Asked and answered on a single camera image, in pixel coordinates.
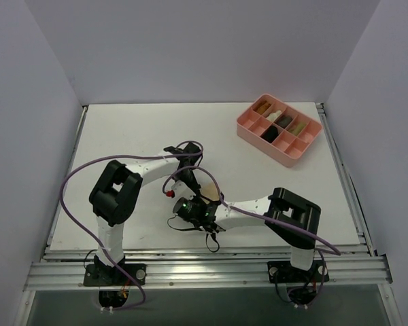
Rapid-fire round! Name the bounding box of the beige underwear with navy trim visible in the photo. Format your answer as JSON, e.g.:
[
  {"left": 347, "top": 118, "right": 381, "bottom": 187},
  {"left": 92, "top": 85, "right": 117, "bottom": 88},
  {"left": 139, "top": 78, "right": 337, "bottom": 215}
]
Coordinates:
[{"left": 201, "top": 183, "right": 220, "bottom": 201}]

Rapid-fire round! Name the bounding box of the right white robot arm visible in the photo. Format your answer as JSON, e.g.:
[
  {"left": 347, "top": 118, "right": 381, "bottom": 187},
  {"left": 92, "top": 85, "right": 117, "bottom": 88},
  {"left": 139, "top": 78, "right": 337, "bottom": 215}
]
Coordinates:
[{"left": 173, "top": 187, "right": 322, "bottom": 280}]

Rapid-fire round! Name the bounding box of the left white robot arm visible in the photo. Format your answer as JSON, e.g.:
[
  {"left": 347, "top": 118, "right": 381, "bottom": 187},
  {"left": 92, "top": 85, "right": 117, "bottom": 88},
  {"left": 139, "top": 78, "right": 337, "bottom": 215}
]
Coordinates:
[{"left": 89, "top": 141, "right": 203, "bottom": 285}]

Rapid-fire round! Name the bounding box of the black rolled cloth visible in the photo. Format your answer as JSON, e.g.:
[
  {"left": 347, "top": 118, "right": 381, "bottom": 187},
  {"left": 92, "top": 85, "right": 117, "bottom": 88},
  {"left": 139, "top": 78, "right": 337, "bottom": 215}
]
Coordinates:
[{"left": 260, "top": 125, "right": 279, "bottom": 143}]

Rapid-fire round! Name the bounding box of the pink compartment organizer box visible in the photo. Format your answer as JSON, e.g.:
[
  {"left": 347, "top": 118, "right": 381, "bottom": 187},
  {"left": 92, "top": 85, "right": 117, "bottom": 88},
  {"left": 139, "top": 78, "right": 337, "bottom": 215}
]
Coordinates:
[{"left": 237, "top": 94, "right": 322, "bottom": 168}]

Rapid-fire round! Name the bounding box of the white rolled cloth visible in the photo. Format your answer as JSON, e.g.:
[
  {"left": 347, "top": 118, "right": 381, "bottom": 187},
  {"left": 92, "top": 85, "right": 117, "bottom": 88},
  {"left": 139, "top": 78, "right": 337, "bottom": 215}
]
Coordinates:
[{"left": 266, "top": 110, "right": 282, "bottom": 122}]

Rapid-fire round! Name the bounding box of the orange rolled cloth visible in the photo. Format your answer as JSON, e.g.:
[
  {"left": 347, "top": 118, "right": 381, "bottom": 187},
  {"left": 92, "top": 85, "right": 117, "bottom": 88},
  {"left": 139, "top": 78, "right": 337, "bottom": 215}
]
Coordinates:
[{"left": 254, "top": 101, "right": 272, "bottom": 115}]

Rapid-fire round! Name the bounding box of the dark grey rolled cloth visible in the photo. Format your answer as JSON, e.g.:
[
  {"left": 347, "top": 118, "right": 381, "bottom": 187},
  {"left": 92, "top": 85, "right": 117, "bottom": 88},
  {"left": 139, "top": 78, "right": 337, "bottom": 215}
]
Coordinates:
[{"left": 275, "top": 115, "right": 293, "bottom": 128}]

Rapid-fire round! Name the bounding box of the olive rolled cloth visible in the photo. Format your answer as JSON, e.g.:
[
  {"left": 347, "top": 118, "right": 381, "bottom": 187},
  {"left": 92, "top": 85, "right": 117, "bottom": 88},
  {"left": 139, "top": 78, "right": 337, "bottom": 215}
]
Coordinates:
[{"left": 288, "top": 122, "right": 307, "bottom": 136}]

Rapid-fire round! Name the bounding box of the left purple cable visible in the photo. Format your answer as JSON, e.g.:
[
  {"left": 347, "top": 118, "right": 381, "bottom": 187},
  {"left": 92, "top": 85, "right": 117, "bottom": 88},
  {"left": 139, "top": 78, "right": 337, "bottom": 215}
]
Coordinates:
[{"left": 60, "top": 140, "right": 205, "bottom": 310}]

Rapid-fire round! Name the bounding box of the purple cable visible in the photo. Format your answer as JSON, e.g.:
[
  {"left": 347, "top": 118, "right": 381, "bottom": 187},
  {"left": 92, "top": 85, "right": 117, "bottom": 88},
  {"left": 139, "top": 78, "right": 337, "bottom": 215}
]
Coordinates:
[
  {"left": 163, "top": 166, "right": 341, "bottom": 306},
  {"left": 60, "top": 140, "right": 205, "bottom": 310}
]

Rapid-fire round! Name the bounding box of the thin black wire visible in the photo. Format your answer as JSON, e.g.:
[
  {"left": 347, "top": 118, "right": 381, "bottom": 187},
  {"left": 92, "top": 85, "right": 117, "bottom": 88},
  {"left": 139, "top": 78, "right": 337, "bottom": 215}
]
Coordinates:
[{"left": 167, "top": 215, "right": 222, "bottom": 253}]

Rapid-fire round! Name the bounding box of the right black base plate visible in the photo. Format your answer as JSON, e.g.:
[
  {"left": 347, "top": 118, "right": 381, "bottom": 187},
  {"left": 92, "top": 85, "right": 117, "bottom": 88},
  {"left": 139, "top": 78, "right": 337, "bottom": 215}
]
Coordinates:
[{"left": 267, "top": 260, "right": 330, "bottom": 284}]

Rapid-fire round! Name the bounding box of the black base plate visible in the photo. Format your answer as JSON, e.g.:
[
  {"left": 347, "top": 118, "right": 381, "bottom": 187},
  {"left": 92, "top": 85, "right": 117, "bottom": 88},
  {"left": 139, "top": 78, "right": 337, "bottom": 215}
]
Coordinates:
[
  {"left": 83, "top": 263, "right": 147, "bottom": 287},
  {"left": 267, "top": 260, "right": 330, "bottom": 284}
]

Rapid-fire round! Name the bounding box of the aluminium rail frame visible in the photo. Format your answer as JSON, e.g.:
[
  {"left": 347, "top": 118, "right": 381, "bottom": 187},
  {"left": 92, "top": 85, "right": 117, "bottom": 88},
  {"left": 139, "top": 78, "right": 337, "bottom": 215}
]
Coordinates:
[{"left": 16, "top": 103, "right": 401, "bottom": 325}]

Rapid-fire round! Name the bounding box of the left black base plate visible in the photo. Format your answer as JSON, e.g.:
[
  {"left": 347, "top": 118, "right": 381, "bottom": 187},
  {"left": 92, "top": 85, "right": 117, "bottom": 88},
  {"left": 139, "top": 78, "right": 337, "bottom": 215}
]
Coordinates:
[{"left": 83, "top": 263, "right": 147, "bottom": 287}]

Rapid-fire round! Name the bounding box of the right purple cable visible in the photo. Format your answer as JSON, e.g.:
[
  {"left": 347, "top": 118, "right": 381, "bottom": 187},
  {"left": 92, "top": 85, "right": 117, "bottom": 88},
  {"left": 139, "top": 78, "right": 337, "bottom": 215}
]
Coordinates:
[{"left": 163, "top": 166, "right": 341, "bottom": 306}]

